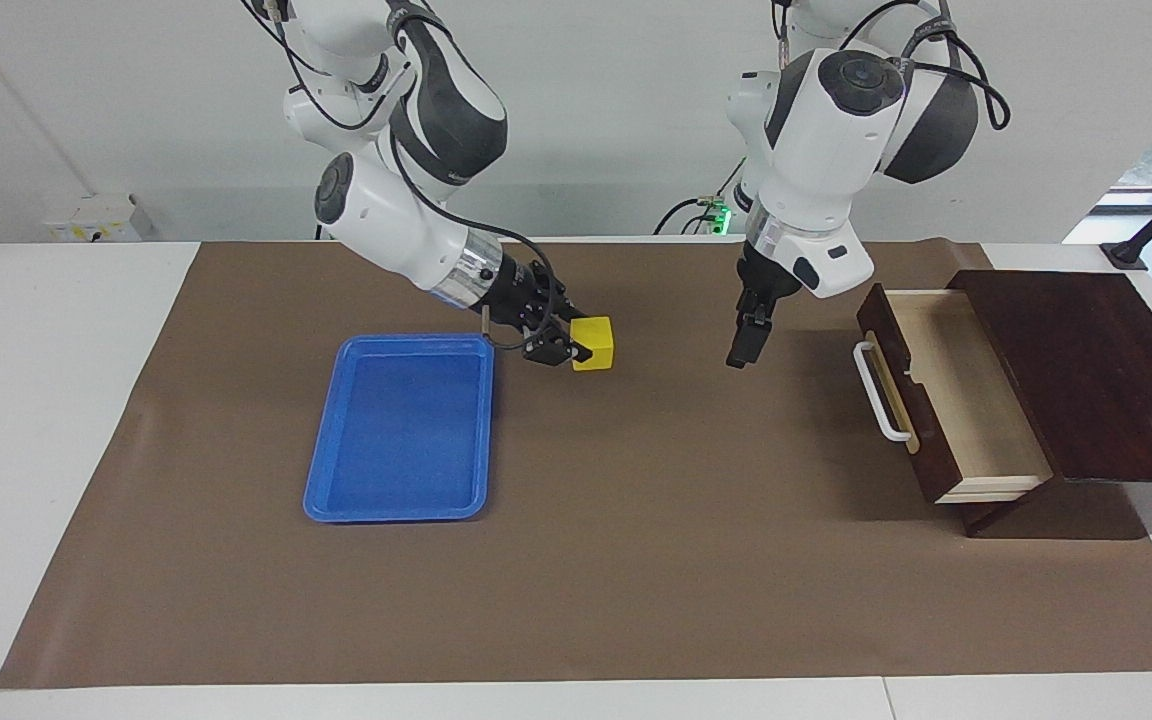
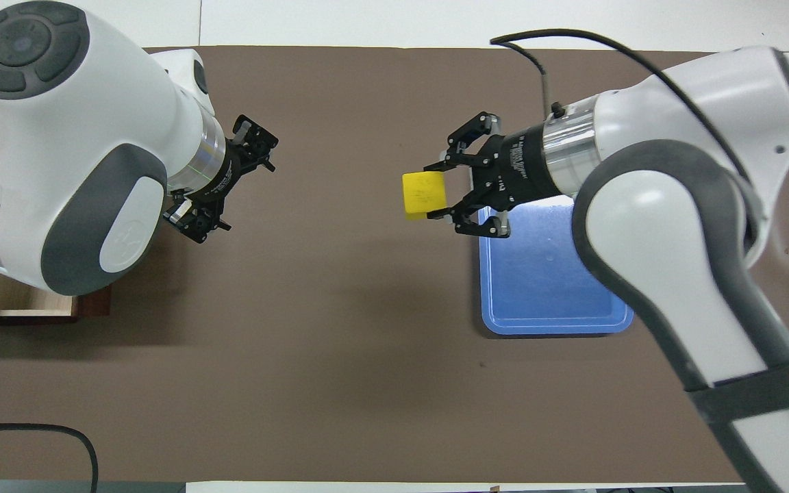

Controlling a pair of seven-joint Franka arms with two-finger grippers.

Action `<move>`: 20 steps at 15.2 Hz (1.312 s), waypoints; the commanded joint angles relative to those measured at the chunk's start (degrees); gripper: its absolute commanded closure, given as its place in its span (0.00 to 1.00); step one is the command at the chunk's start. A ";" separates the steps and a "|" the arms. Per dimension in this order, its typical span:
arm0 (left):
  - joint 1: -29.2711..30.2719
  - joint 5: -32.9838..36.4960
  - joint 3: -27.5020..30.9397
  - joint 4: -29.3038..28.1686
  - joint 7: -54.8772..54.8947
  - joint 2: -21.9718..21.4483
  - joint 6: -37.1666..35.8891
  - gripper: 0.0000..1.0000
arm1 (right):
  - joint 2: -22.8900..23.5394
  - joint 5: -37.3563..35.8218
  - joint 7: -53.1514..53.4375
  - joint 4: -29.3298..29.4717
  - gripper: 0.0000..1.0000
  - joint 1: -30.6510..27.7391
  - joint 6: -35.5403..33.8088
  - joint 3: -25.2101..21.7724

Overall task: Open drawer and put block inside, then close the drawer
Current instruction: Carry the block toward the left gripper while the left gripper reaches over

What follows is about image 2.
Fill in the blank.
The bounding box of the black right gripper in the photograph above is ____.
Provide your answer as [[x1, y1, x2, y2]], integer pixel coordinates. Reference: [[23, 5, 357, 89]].
[[423, 111, 547, 240]]

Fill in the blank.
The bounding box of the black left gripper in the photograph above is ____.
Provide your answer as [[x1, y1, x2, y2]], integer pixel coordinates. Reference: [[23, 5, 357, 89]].
[[163, 114, 279, 244]]

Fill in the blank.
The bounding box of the yellow cube block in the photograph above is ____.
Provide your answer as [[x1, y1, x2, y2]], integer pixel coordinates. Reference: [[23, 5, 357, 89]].
[[401, 170, 449, 221]]

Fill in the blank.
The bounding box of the dark wooden drawer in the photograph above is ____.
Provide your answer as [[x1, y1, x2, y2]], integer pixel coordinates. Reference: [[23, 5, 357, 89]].
[[0, 268, 112, 325]]

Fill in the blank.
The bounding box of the blue plastic tray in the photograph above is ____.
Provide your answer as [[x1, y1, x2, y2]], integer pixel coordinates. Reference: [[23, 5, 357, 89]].
[[477, 194, 635, 336]]

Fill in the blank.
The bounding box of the brown table mat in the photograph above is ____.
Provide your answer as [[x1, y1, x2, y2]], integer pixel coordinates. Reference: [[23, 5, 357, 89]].
[[0, 46, 789, 483]]

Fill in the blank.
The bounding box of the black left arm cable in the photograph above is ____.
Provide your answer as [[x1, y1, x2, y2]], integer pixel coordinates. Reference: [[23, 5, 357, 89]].
[[0, 422, 99, 493]]

